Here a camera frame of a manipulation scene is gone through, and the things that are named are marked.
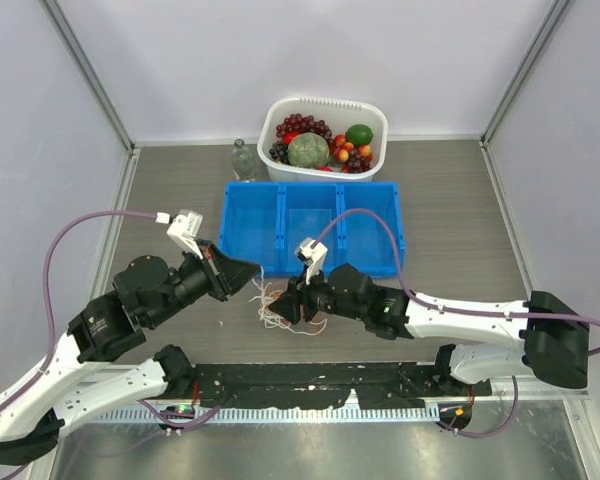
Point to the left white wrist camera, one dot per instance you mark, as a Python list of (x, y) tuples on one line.
[(183, 229)]

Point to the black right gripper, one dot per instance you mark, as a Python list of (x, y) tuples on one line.
[(298, 293)]

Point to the green mango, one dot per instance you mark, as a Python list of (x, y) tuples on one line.
[(359, 135)]

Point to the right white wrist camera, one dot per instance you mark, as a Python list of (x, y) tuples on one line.
[(312, 254)]

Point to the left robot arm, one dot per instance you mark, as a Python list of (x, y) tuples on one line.
[(145, 295)]

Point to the clear glass bottle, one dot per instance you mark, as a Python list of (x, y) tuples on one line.
[(243, 162)]

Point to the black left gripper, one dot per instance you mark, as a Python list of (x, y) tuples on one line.
[(228, 275)]

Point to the white plastic basket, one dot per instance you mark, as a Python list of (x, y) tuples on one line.
[(339, 115)]

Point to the white slotted cable duct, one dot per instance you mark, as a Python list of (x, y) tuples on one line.
[(349, 413)]

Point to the green melon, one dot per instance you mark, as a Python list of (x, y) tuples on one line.
[(308, 150)]

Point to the left blue bin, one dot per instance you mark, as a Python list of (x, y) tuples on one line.
[(249, 223)]

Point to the dark grape bunch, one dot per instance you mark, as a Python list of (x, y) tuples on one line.
[(279, 152)]

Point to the red grape bunch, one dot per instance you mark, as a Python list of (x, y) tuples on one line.
[(297, 123)]

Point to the red yellow peaches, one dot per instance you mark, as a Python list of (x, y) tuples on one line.
[(348, 158)]

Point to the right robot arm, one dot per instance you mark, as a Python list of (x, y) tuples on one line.
[(540, 336)]

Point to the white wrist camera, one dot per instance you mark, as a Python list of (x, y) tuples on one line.
[(312, 254), (183, 229)]

